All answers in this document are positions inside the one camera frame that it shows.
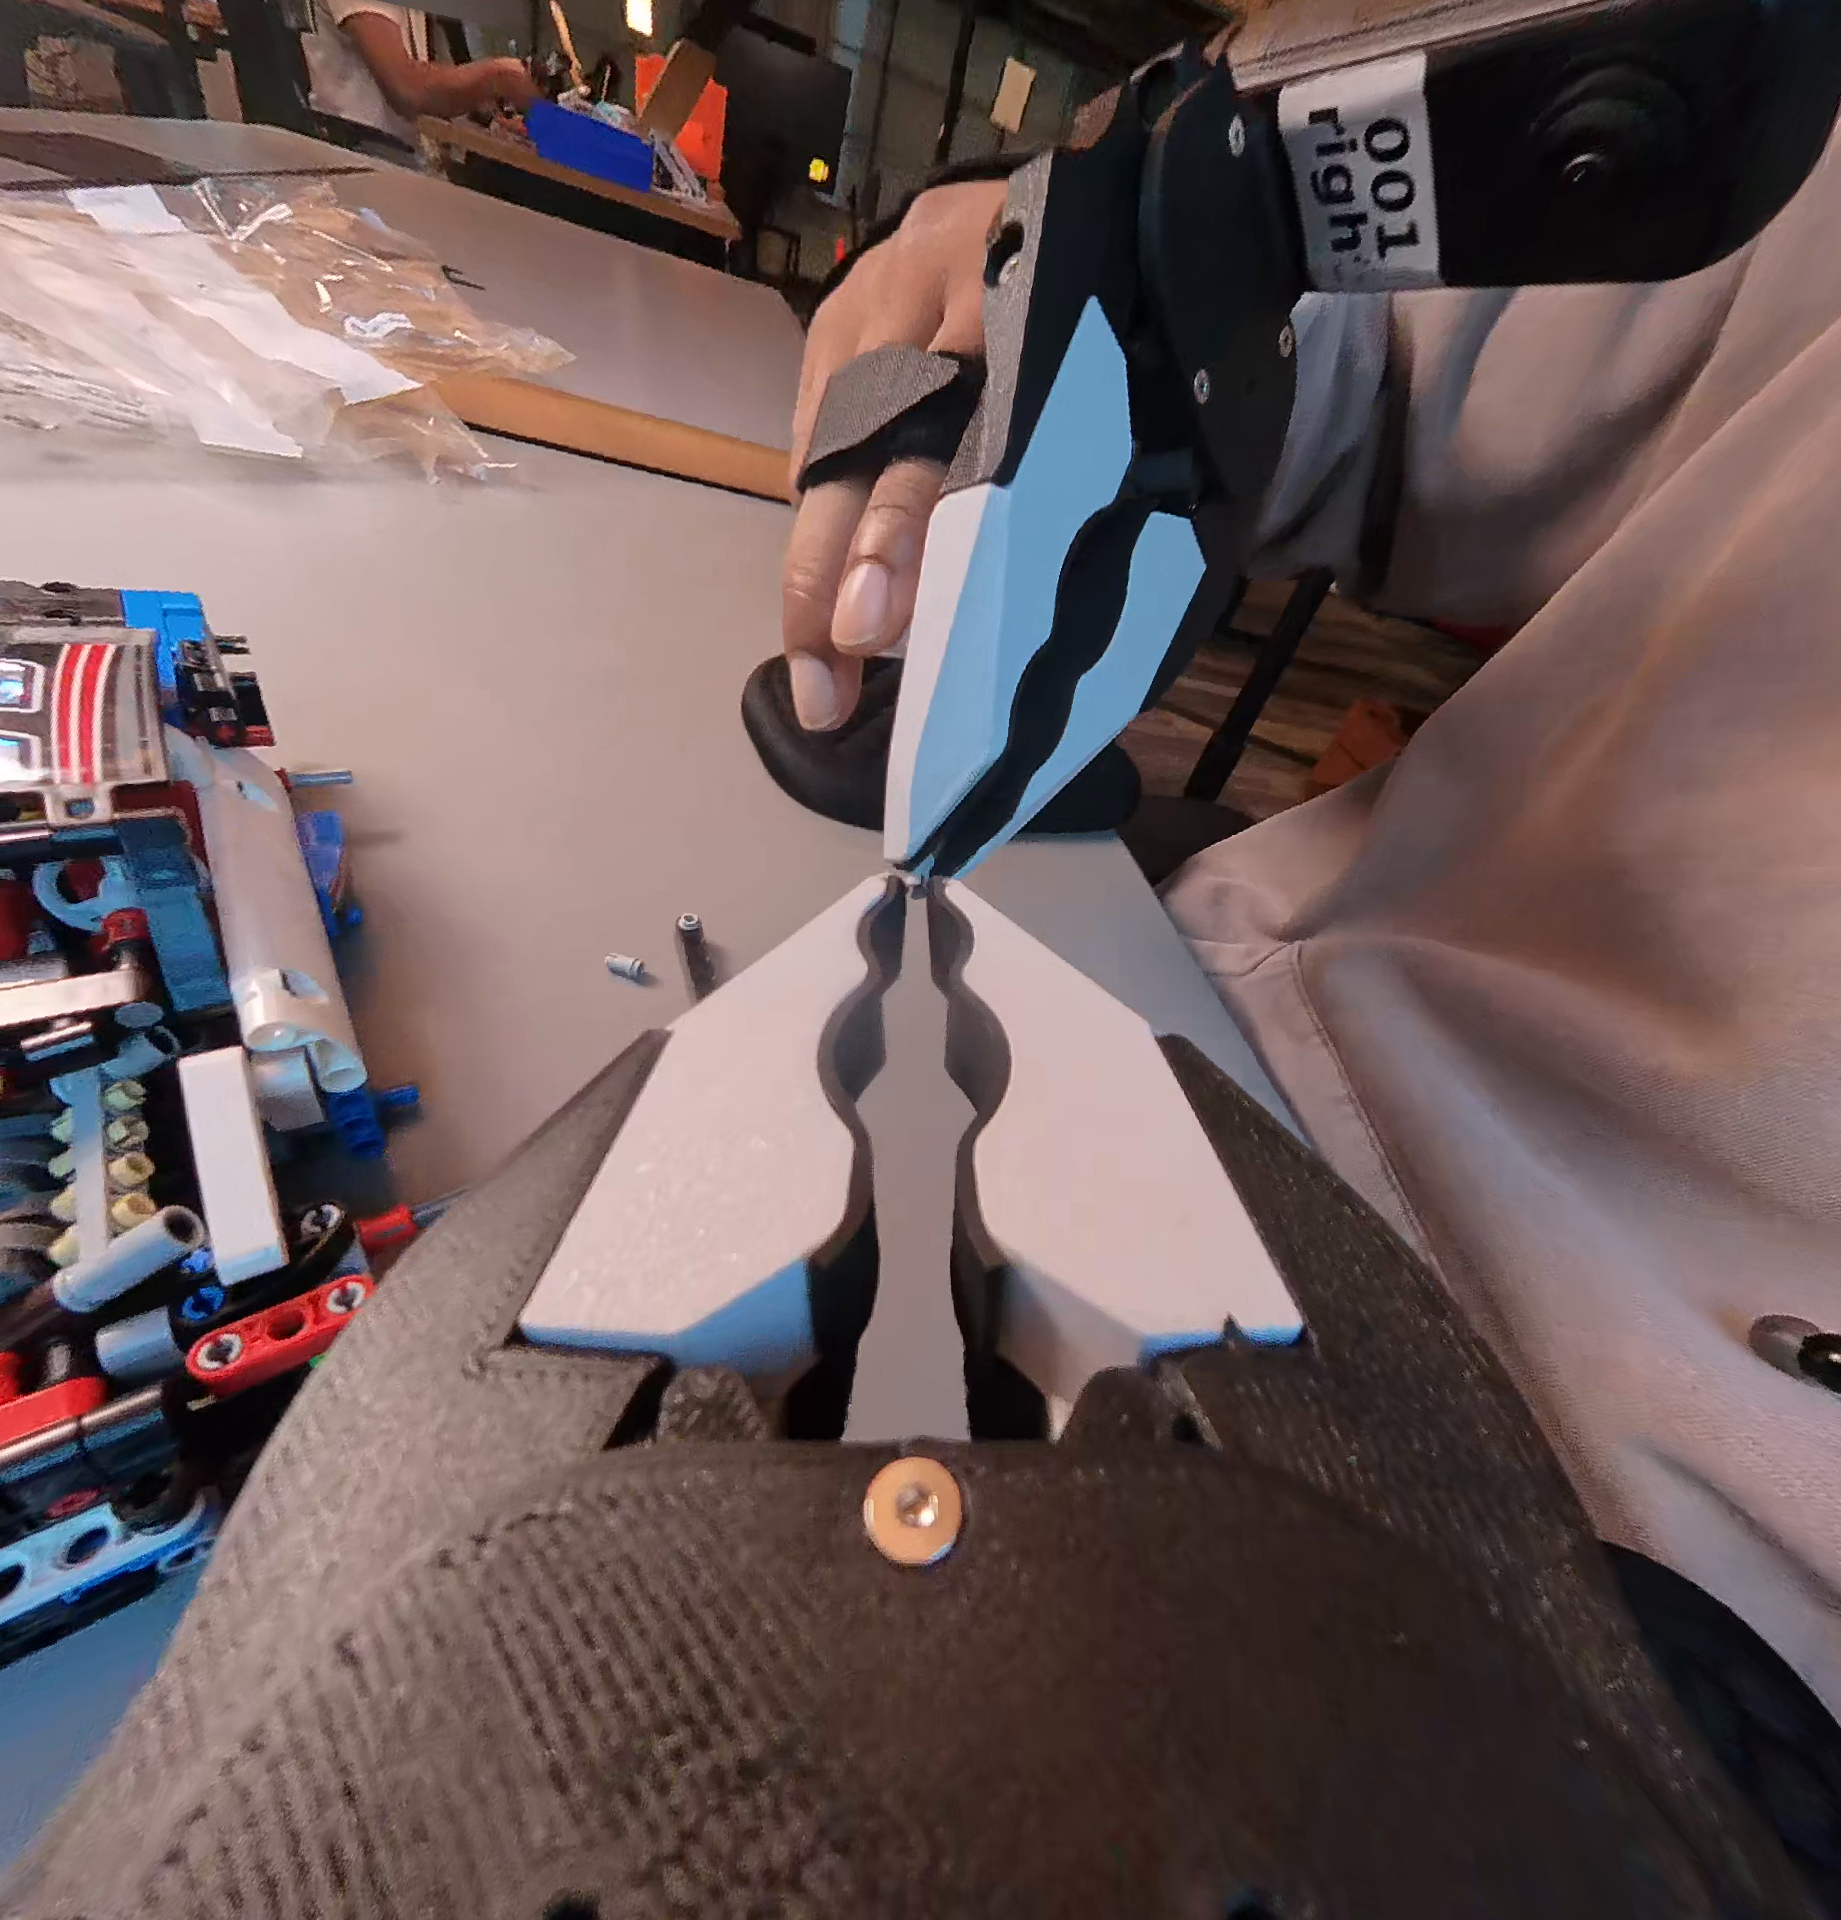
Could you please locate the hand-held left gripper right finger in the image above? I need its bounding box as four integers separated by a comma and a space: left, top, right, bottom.
923, 878, 1308, 1443

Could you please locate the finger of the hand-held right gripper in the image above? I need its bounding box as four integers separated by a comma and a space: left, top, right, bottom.
919, 507, 1213, 883
881, 298, 1136, 874

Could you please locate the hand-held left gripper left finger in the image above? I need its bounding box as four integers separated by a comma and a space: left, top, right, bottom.
518, 874, 907, 1443

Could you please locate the partly built lego car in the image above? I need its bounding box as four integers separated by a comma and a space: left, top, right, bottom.
0, 571, 462, 1667

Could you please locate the person's right forearm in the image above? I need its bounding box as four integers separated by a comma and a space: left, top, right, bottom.
1248, 286, 1762, 632

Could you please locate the person's right hand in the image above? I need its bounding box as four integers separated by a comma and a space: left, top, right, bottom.
779, 178, 1045, 738

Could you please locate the black padded chair armrest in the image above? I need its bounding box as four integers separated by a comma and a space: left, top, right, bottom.
740, 652, 1146, 840

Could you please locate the brown cardboard piece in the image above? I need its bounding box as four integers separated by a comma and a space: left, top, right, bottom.
433, 372, 792, 504

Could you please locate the blue plastic bin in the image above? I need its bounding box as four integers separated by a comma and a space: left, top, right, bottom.
526, 96, 657, 189

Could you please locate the heap of clear plastic bags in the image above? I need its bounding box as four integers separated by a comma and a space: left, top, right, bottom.
0, 171, 577, 482

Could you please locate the thin black cable with plug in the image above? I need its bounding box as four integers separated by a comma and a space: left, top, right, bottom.
1750, 1312, 1841, 1399

